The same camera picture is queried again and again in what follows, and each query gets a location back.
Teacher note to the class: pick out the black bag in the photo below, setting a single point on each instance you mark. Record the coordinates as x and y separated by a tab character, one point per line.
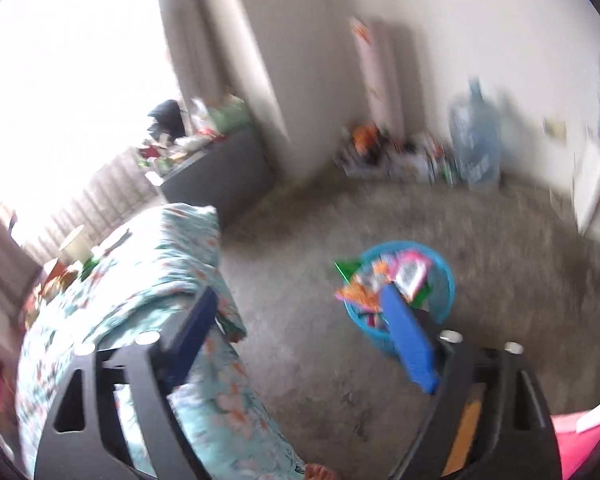
167	117

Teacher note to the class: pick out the white appliance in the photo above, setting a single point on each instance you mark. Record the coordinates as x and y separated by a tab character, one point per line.
595	195

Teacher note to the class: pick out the wall socket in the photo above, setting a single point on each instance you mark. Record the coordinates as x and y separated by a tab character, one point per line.
555	127

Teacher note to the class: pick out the grey curtain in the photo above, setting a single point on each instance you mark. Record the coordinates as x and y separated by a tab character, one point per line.
5	250
205	35

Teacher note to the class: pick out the blue mesh wastebasket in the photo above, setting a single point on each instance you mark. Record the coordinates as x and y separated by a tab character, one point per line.
437	290

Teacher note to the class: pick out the green snack bag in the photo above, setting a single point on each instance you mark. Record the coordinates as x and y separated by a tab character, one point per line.
347	266

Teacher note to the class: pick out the grey cabinet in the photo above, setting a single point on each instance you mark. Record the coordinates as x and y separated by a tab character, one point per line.
220	175

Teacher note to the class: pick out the white paper cup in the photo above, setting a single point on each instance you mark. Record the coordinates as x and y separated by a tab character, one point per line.
75	247

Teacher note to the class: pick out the white printed board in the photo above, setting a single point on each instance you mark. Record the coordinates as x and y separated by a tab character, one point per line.
377	75

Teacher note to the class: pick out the orange snack packet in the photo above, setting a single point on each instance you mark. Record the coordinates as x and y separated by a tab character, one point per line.
367	290

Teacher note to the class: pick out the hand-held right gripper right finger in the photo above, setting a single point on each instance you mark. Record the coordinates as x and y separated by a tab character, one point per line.
405	340

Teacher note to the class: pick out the pink pillow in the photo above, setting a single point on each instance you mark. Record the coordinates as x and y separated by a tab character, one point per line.
575	445

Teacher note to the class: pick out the white power strip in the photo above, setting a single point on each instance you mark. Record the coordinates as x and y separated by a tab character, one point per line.
420	165

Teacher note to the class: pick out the floral blue blanket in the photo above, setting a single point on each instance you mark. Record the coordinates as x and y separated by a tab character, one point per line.
130	280

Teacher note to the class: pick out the orange snack pack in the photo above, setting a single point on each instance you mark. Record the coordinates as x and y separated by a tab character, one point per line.
365	140

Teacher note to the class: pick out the person's bare foot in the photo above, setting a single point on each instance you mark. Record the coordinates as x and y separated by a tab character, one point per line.
320	472

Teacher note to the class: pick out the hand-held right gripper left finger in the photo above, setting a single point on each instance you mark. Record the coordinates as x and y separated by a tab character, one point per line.
190	335

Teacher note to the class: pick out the large clear water jug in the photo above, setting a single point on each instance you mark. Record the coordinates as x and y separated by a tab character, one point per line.
475	135

